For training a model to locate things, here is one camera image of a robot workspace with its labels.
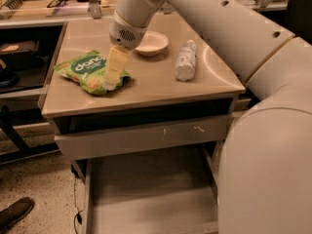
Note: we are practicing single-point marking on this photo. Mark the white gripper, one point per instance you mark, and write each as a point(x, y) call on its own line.
point(125, 33)

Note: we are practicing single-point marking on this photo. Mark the green rice chip bag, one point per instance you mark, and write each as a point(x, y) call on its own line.
point(87, 70)

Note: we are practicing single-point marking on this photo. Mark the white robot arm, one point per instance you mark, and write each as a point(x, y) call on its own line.
point(265, 167)

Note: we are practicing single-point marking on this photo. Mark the grey top drawer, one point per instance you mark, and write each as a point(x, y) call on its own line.
point(132, 139)

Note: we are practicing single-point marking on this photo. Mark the grey drawer cabinet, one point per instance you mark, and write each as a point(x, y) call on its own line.
point(153, 94)

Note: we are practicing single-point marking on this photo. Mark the open middle drawer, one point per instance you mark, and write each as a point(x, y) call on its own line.
point(164, 191)

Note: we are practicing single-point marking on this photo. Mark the white paper bowl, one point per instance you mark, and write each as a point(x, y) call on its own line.
point(152, 44)

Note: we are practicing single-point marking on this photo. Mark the black coiled spring tool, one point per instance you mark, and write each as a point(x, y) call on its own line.
point(10, 6)

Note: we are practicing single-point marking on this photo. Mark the dark shoe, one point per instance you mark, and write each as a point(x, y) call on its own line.
point(15, 212)

